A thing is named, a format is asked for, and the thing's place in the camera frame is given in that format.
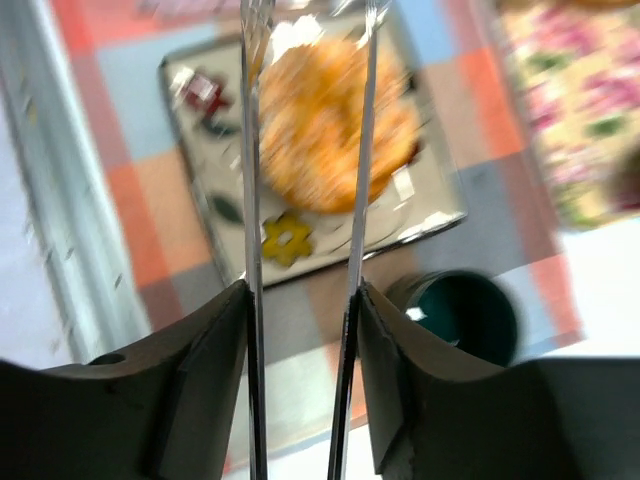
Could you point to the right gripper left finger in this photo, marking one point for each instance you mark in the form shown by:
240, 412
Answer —
160, 408

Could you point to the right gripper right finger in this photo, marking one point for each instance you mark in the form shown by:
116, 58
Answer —
436, 412

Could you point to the large orange sugared bread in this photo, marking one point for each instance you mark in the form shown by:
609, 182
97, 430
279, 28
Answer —
311, 110

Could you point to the metal tongs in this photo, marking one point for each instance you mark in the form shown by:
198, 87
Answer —
256, 27

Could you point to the dark green mug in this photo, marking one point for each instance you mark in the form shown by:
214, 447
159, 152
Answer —
464, 308

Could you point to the square floral plate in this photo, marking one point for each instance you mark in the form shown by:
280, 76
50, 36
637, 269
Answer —
202, 85

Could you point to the checkered orange placemat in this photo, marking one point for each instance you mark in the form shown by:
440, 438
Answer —
114, 52

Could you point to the floral serving tray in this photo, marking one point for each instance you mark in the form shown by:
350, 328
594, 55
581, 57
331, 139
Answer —
574, 74

